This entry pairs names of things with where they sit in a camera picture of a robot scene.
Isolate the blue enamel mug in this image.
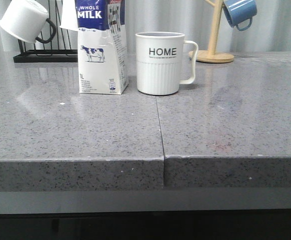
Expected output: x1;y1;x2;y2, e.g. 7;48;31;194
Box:
223;0;258;31

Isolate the black wire mug rack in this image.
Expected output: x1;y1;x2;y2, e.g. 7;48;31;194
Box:
13;0;78;63

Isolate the white HOME mug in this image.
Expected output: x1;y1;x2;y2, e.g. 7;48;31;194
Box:
135;31;199;96

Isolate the Pascual whole milk carton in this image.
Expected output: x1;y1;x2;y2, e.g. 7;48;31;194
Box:
75;0;129;95

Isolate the white mug black handle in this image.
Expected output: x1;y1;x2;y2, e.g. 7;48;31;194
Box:
0;0;57;44

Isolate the wooden mug tree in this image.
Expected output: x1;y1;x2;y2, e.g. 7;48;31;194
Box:
196;0;234;64

